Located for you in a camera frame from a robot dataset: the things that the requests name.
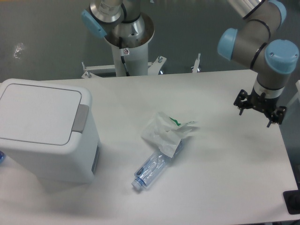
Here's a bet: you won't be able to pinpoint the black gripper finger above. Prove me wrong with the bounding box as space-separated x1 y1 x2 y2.
267 106 287 128
233 90 251 115

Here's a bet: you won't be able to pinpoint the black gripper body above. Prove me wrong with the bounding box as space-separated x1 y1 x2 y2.
248 88 278 116

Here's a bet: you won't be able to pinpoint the white push-lid trash can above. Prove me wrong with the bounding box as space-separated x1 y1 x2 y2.
0 79 100 183

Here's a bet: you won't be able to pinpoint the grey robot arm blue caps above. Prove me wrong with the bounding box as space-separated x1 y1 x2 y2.
81 0 300 124

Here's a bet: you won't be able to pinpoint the black device at table edge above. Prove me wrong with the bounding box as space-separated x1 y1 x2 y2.
283 190 300 215

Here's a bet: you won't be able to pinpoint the crumpled white plastic wrapper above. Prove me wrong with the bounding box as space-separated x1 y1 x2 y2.
141 112 197 158

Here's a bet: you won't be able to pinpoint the clear empty plastic bottle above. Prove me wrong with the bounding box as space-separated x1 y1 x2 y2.
131 140 184 192

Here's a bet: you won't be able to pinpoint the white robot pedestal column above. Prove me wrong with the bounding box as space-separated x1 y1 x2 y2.
105 12 155 77

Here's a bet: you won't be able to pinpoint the black cable on pedestal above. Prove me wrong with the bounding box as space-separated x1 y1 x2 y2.
118 37 130 77

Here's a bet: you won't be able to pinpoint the white metal base frame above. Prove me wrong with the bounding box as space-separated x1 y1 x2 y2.
82 53 202 79

